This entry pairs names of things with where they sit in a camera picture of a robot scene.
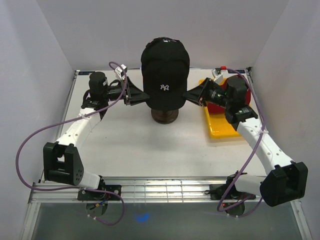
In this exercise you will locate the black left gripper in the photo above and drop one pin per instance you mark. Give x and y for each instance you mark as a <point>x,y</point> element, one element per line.
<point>132,95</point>

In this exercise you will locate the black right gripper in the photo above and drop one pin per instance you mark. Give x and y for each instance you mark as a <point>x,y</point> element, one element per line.
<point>199,95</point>

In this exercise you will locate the red baseball cap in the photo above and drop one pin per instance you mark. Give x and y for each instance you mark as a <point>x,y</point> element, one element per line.
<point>220,109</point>

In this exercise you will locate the black NY baseball cap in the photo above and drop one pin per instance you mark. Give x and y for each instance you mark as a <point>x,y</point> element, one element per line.
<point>165,67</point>

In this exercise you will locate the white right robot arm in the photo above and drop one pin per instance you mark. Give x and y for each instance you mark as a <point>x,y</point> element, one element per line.
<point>285,179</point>

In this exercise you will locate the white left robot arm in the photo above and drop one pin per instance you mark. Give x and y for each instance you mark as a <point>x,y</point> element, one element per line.
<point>61,159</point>

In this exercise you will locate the beige mannequin head stand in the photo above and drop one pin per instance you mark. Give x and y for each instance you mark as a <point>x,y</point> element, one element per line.
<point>164,117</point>

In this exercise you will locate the yellow plastic tray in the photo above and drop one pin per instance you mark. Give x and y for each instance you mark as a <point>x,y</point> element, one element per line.
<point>217,125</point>

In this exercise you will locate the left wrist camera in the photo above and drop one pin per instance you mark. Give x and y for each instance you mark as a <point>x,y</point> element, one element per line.
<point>120,72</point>

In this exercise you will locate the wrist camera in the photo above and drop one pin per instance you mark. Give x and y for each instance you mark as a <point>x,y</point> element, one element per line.
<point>120,72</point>
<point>217,74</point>

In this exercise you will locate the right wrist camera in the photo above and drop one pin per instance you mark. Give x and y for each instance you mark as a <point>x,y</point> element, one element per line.
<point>217,74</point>

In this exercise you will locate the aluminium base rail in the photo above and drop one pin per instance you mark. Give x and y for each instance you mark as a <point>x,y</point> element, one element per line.
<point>137,190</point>

